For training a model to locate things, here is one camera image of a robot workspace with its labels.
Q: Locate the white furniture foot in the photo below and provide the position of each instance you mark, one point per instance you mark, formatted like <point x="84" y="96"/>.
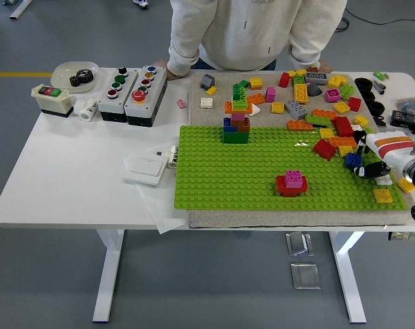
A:
<point x="20" y="8"/>

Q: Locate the dark grey slope brick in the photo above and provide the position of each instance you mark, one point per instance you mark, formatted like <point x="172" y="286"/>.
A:
<point x="207" y="82"/>

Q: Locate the person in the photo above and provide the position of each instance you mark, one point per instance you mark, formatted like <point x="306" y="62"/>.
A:
<point x="248" y="31"/>
<point x="140" y="3"/>

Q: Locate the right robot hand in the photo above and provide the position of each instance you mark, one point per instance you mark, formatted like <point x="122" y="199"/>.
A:
<point x="389" y="147"/>

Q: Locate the grey-brown mat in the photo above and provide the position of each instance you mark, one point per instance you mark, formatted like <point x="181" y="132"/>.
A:
<point x="227" y="219"/>

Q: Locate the metal floor socket cover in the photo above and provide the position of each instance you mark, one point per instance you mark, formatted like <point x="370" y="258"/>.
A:
<point x="299" y="244"/>
<point x="306" y="276"/>

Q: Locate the black metal gears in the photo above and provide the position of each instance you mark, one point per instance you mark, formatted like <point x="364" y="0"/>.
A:
<point x="81" y="79"/>

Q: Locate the three-button control box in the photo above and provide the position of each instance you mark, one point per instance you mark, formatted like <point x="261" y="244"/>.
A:
<point x="106" y="106"/>

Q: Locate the small yellow brick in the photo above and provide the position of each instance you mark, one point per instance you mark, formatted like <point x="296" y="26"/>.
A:
<point x="292" y="73"/>
<point x="211" y="91"/>

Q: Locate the small white printed fitting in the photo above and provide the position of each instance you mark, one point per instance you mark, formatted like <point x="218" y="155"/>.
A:
<point x="173" y="159"/>

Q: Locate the person's right forearm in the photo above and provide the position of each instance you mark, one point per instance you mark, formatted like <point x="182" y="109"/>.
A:
<point x="183" y="51"/>

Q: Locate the white flat brick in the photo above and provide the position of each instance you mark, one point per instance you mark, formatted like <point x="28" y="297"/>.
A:
<point x="206" y="103"/>

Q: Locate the white wall switch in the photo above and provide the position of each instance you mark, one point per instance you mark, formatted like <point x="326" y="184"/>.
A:
<point x="145" y="169"/>

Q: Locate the green studded baseplate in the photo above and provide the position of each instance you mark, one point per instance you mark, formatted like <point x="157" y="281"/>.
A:
<point x="227" y="178"/>

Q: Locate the control box with emergency stop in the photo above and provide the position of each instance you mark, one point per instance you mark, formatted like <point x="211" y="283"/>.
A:
<point x="149" y="107"/>

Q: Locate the white bowl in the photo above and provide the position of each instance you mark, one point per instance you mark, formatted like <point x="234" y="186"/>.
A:
<point x="60" y="73"/>

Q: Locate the person's left forearm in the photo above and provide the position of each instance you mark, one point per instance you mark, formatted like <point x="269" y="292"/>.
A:
<point x="308" y="48"/>

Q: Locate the orange brick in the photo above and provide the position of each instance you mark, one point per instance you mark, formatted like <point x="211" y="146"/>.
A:
<point x="299" y="126"/>
<point x="342" y="142"/>
<point x="257" y="99"/>
<point x="323" y="113"/>

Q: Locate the person's right hand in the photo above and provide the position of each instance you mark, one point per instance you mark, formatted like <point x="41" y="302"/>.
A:
<point x="162" y="63"/>

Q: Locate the grey two-by-four brick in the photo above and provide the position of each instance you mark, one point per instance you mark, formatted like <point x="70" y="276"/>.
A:
<point x="296" y="109"/>

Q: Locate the long yellow brick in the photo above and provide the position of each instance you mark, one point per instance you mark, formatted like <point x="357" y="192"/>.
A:
<point x="301" y="93"/>

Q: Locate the desk control panel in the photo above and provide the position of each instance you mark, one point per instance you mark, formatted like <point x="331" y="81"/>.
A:
<point x="407" y="236"/>

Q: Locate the small white slope brick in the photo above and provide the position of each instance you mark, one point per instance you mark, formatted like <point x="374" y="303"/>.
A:
<point x="256" y="109"/>

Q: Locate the white table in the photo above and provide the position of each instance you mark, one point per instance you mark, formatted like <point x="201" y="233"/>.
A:
<point x="73" y="154"/>

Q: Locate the small black part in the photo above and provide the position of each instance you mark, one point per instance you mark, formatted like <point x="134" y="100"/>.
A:
<point x="380" y="120"/>

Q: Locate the metal hand tool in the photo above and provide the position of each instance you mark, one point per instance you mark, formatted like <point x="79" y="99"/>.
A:
<point x="378" y="87"/>

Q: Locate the beige red-green switch box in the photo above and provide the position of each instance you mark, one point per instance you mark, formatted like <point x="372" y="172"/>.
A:
<point x="53" y="104"/>

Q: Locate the small pink brick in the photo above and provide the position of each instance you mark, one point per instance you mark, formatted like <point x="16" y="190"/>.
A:
<point x="182" y="103"/>

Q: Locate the long green brick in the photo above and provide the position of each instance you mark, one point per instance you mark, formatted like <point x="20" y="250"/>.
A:
<point x="317" y="120"/>

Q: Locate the grey brick with rings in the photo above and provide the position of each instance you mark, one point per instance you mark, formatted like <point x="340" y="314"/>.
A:
<point x="317" y="78"/>

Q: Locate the multicoloured brick tower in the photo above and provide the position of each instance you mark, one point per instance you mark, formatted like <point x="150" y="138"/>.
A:
<point x="235" y="137"/>

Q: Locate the small green block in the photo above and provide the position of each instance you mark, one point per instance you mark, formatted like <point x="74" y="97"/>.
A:
<point x="378" y="74"/>

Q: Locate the white table leg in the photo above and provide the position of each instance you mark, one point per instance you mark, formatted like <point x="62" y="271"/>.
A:
<point x="347" y="274"/>
<point x="111" y="267"/>

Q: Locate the magenta two-by-two brick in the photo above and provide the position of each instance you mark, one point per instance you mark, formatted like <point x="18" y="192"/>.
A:
<point x="294" y="180"/>

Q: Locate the red two-by-four brick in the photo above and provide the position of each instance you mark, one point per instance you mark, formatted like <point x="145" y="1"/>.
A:
<point x="281" y="186"/>
<point x="342" y="127"/>

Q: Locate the black electronic module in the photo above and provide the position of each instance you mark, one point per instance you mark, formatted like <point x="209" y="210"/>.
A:
<point x="406" y="118"/>

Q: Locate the brown brick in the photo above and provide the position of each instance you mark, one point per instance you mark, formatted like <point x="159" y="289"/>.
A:
<point x="312" y="69"/>

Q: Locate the translucent white sheet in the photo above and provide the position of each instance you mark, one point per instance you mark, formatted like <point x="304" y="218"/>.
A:
<point x="159" y="214"/>

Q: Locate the blue two-by-two brick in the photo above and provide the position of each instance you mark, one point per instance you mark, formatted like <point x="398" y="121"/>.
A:
<point x="353" y="160"/>

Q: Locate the white pipe tee fitting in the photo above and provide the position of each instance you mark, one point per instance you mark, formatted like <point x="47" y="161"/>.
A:
<point x="87" y="110"/>

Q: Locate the person's left hand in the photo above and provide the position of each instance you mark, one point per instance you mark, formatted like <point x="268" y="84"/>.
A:
<point x="325" y="67"/>

